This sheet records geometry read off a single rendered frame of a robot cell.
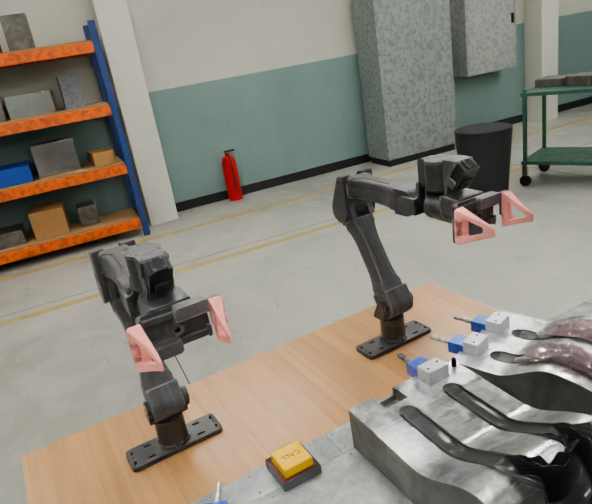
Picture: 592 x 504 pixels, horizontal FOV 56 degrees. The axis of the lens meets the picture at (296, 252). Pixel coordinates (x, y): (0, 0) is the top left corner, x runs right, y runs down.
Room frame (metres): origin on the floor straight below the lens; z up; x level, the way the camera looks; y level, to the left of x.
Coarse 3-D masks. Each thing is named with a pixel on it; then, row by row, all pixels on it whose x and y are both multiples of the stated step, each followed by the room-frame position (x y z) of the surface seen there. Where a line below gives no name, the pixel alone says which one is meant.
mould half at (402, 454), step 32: (416, 384) 0.94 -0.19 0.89; (480, 384) 0.91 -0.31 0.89; (352, 416) 0.88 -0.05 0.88; (384, 416) 0.85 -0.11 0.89; (448, 416) 0.83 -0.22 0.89; (512, 416) 0.80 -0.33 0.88; (544, 416) 0.77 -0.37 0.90; (576, 416) 0.73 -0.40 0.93; (384, 448) 0.79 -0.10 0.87; (416, 448) 0.76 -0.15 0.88; (480, 448) 0.73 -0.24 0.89; (512, 448) 0.69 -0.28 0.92; (544, 448) 0.66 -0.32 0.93; (416, 480) 0.72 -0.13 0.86; (448, 480) 0.66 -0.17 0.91; (480, 480) 0.63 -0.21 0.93; (512, 480) 0.61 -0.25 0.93
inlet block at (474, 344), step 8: (432, 336) 1.15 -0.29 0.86; (456, 336) 1.12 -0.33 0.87; (464, 336) 1.12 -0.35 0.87; (472, 336) 1.09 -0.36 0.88; (480, 336) 1.08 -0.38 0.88; (448, 344) 1.10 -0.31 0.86; (456, 344) 1.09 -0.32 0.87; (464, 344) 1.07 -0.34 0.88; (472, 344) 1.06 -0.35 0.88; (480, 344) 1.06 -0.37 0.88; (456, 352) 1.09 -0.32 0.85; (464, 352) 1.07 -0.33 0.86; (472, 352) 1.06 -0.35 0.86; (480, 352) 1.06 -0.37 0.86
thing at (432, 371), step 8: (408, 360) 1.02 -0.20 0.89; (416, 360) 1.00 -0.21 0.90; (424, 360) 0.99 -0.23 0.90; (432, 360) 0.97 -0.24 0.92; (440, 360) 0.96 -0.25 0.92; (408, 368) 0.99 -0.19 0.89; (416, 368) 0.97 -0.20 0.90; (424, 368) 0.95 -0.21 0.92; (432, 368) 0.94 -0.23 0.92; (440, 368) 0.94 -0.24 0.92; (424, 376) 0.94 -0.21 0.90; (432, 376) 0.93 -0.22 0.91; (440, 376) 0.94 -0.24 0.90; (432, 384) 0.93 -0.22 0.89
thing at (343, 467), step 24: (576, 312) 1.25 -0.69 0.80; (336, 432) 0.94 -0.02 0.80; (336, 456) 0.88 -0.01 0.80; (360, 456) 0.86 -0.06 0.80; (240, 480) 0.85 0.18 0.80; (264, 480) 0.84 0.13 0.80; (312, 480) 0.82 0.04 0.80; (336, 480) 0.81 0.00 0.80; (360, 480) 0.80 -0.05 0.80; (384, 480) 0.79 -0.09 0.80
